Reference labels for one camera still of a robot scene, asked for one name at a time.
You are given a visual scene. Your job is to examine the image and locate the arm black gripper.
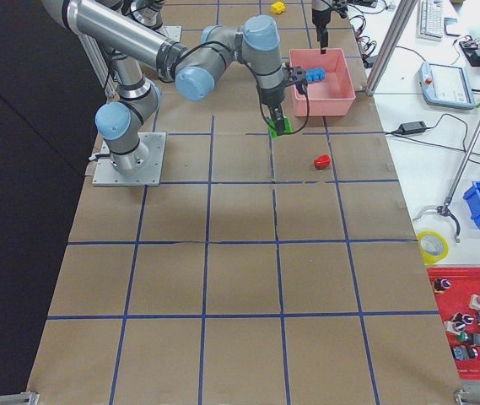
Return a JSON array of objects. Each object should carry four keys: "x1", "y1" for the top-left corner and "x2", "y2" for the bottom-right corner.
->
[{"x1": 268, "y1": 26, "x2": 328, "y2": 121}]

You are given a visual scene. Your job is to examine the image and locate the blue three-stud toy block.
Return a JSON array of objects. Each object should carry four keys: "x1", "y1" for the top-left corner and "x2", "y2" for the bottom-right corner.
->
[{"x1": 305, "y1": 67, "x2": 326, "y2": 84}]

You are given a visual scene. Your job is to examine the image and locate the yellow two-stud toy block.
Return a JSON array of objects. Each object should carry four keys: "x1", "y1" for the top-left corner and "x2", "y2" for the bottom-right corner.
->
[{"x1": 270, "y1": 1, "x2": 287, "y2": 15}]

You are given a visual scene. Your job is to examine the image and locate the red one-stud toy block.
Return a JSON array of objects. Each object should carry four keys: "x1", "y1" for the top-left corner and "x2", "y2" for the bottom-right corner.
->
[{"x1": 313, "y1": 154, "x2": 332, "y2": 170}]

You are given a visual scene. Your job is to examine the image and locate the pink plastic box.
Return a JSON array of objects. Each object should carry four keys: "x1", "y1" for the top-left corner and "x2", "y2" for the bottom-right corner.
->
[{"x1": 289, "y1": 48, "x2": 356, "y2": 117}]

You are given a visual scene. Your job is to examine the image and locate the black power adapter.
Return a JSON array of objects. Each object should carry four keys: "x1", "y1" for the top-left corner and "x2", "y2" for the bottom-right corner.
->
[{"x1": 392, "y1": 121, "x2": 428, "y2": 136}]

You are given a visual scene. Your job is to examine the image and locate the teach pendant tablet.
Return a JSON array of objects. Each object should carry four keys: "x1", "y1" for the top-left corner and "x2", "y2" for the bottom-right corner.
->
[{"x1": 418, "y1": 62, "x2": 476, "y2": 110}]

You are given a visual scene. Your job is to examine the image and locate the white keyboard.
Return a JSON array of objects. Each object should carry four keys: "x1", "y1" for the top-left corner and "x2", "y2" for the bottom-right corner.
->
[{"x1": 416, "y1": 0, "x2": 445, "y2": 41}]

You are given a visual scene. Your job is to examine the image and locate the yellow tape roll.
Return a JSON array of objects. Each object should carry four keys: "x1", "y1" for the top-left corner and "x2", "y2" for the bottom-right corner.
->
[{"x1": 418, "y1": 230, "x2": 449, "y2": 265}]

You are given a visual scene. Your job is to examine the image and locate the aluminium profile post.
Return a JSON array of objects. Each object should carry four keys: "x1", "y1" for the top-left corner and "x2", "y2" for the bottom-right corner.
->
[{"x1": 364, "y1": 0, "x2": 417, "y2": 96}]

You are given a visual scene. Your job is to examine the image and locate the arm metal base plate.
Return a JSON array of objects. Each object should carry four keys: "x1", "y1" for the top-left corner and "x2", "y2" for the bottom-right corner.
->
[
  {"x1": 160, "y1": 25, "x2": 182, "y2": 42},
  {"x1": 92, "y1": 132, "x2": 167, "y2": 186}
]

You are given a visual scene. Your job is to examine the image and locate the green handled grabber tool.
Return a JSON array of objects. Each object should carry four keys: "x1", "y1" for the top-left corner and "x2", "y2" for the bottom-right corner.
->
[{"x1": 413, "y1": 102, "x2": 480, "y2": 243}]

